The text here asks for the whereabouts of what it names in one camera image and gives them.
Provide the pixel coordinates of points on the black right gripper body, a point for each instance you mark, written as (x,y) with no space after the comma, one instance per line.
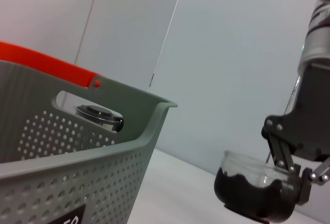
(309,120)

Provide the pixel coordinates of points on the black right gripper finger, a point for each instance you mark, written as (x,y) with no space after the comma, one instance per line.
(296,188)
(323,175)

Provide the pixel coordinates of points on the glass teacup black sleeve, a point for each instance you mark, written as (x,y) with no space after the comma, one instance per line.
(232,190)

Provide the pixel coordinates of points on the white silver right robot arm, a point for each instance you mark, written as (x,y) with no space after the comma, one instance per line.
(317,40)

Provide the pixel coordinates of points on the grey-green perforated storage bin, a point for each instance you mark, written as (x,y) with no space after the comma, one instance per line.
(77,169)

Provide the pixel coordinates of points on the glass pitcher black lid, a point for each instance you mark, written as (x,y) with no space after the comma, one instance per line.
(98,111)

